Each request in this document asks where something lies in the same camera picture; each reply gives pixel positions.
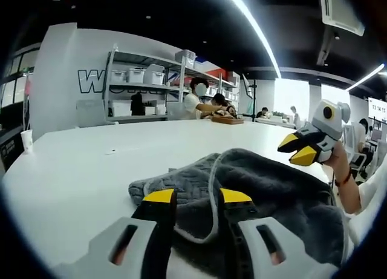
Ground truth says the row of small storage bins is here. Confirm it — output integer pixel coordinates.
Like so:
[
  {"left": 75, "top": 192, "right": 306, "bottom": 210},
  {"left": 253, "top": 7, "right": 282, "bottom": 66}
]
[{"left": 208, "top": 87, "right": 239, "bottom": 106}]

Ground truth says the pink banner stand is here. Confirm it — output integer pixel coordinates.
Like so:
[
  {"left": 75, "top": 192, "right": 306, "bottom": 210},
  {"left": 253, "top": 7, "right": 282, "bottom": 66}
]
[{"left": 23, "top": 74, "right": 33, "bottom": 134}]

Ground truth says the brown wooden tray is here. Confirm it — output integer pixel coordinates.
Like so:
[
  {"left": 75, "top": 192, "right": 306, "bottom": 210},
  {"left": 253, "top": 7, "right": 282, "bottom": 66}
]
[{"left": 211, "top": 115, "right": 244, "bottom": 125}]

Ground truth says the white lidded storage box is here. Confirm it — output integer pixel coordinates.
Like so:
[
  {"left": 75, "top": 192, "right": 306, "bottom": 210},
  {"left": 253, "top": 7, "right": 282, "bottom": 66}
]
[
  {"left": 143, "top": 64, "right": 166, "bottom": 85},
  {"left": 126, "top": 67, "right": 146, "bottom": 84},
  {"left": 110, "top": 69, "right": 127, "bottom": 84}
]

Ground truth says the black bag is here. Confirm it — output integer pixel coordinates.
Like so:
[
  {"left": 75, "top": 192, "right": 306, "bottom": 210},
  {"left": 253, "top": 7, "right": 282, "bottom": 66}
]
[{"left": 130, "top": 92, "right": 146, "bottom": 116}]

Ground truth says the white office desk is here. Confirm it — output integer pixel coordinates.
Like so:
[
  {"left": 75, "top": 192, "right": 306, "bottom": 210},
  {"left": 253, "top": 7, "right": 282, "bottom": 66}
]
[{"left": 255, "top": 111, "right": 297, "bottom": 129}]

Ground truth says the white carton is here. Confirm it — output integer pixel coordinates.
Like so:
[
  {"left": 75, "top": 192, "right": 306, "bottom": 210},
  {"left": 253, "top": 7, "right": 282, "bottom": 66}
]
[{"left": 110, "top": 99, "right": 132, "bottom": 117}]

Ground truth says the white wall display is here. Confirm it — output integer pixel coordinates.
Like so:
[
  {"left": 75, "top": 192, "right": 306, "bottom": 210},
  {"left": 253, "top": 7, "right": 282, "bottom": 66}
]
[{"left": 368, "top": 97, "right": 387, "bottom": 119}]

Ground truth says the grey quilted towel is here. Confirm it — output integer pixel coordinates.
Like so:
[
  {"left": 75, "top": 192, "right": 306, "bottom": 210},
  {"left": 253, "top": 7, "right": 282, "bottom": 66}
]
[{"left": 128, "top": 148, "right": 348, "bottom": 269}]

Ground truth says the white paper cup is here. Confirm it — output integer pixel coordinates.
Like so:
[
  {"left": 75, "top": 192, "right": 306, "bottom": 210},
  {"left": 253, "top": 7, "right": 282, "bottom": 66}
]
[{"left": 20, "top": 130, "right": 34, "bottom": 154}]

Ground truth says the black counter desk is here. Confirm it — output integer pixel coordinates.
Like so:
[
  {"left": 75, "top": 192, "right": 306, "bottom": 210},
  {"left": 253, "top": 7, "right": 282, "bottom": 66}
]
[{"left": 0, "top": 124, "right": 25, "bottom": 172}]

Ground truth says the white office chair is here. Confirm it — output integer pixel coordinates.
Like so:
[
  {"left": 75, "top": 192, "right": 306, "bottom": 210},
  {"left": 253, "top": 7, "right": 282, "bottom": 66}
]
[{"left": 344, "top": 124, "right": 377, "bottom": 179}]

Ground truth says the tall translucent storage box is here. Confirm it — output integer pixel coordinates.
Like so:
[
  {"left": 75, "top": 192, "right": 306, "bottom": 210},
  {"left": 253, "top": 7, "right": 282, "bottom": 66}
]
[{"left": 175, "top": 48, "right": 197, "bottom": 68}]

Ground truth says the ceiling air conditioner cassette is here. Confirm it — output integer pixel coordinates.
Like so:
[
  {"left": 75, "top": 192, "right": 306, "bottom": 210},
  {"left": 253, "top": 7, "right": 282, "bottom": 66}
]
[{"left": 317, "top": 0, "right": 365, "bottom": 36}]

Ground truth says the white ceiling light strip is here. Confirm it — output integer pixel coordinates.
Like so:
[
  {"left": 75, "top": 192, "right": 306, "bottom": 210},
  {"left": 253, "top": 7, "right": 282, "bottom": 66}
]
[
  {"left": 346, "top": 63, "right": 387, "bottom": 92},
  {"left": 222, "top": 0, "right": 282, "bottom": 79}
]

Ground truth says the black camera stand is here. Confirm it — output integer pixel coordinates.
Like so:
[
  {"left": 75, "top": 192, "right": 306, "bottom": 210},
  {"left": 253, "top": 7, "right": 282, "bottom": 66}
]
[{"left": 241, "top": 74, "right": 258, "bottom": 123}]

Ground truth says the red bead bracelet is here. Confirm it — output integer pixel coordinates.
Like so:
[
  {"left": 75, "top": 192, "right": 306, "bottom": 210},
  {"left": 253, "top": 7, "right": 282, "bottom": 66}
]
[{"left": 334, "top": 166, "right": 354, "bottom": 188}]

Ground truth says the grey metal shelf rack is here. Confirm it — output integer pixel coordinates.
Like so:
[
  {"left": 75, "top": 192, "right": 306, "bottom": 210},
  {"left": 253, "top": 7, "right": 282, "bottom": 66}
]
[{"left": 104, "top": 44, "right": 240, "bottom": 123}]

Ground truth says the person's right hand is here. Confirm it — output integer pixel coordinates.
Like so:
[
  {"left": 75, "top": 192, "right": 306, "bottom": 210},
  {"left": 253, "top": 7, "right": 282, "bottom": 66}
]
[{"left": 328, "top": 139, "right": 351, "bottom": 180}]

